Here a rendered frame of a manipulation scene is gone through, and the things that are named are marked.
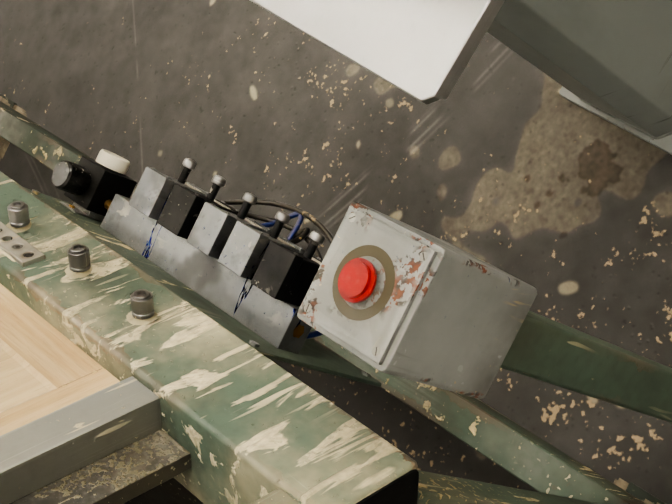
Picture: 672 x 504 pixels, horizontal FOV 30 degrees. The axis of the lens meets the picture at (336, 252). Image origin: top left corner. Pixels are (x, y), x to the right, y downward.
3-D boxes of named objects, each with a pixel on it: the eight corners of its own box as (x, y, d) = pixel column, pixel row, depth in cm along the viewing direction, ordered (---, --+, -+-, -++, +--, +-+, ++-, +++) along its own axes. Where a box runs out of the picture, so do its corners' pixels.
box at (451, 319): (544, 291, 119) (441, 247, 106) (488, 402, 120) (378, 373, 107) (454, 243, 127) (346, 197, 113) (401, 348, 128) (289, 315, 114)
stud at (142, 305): (159, 316, 137) (157, 293, 135) (140, 324, 135) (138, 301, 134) (146, 307, 138) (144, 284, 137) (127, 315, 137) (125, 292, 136)
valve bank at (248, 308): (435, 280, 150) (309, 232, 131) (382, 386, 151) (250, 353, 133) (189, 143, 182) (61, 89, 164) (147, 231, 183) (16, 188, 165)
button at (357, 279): (393, 272, 109) (379, 267, 107) (372, 313, 109) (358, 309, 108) (362, 255, 112) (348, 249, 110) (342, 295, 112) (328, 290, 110)
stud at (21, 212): (34, 225, 154) (31, 204, 153) (16, 232, 153) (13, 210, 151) (24, 218, 156) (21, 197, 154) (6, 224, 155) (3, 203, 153)
